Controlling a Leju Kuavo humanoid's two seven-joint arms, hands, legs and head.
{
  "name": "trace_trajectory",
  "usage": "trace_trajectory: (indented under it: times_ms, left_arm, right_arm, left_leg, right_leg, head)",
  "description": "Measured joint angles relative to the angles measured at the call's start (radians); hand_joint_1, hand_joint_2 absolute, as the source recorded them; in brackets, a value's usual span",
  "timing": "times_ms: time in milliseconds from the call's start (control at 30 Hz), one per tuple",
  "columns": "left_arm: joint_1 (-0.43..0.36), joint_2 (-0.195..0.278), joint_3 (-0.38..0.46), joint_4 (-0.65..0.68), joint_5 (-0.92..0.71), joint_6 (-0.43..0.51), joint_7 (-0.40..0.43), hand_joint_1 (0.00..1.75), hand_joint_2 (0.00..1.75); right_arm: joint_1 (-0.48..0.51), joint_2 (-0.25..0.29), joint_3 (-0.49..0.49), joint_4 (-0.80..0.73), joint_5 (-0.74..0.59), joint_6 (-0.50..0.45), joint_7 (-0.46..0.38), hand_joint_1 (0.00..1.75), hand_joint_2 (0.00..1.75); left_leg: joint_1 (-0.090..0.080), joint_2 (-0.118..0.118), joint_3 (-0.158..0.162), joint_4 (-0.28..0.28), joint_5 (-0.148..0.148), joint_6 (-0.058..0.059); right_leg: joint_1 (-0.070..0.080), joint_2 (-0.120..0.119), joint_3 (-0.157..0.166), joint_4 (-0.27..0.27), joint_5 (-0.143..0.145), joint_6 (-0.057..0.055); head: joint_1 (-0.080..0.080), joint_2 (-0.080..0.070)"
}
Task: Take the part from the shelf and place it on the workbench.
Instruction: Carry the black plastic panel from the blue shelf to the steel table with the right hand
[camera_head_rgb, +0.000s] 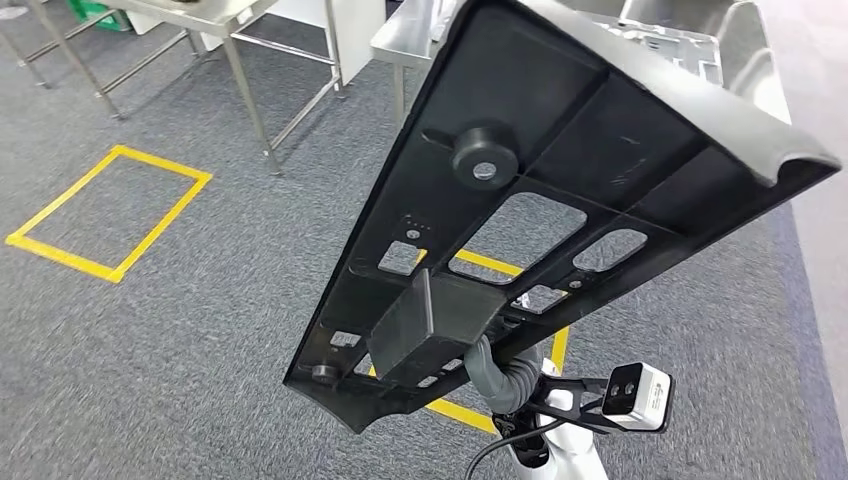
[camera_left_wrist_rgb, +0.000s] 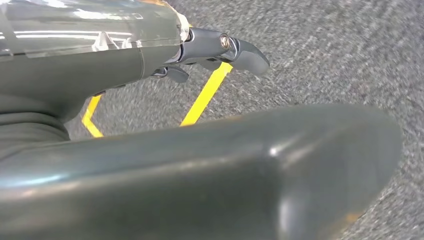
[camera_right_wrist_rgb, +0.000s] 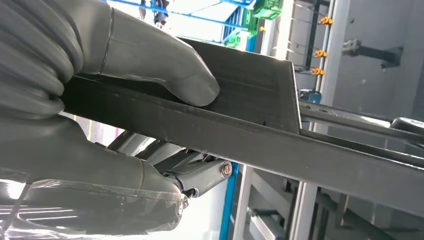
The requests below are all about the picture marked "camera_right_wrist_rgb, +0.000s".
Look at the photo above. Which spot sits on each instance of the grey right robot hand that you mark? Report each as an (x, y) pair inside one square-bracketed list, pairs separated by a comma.
[(149, 49)]

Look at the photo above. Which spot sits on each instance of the white steel column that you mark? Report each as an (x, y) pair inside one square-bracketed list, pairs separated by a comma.
[(333, 49)]

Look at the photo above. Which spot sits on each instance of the orange pipe fitting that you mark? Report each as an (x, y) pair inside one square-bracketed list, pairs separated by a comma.
[(318, 71), (326, 20), (320, 53)]

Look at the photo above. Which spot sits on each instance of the green plastic crate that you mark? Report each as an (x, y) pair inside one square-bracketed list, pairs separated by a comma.
[(268, 8)]

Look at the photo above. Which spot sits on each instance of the black metal bracket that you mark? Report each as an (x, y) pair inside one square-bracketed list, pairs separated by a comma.
[(381, 54)]

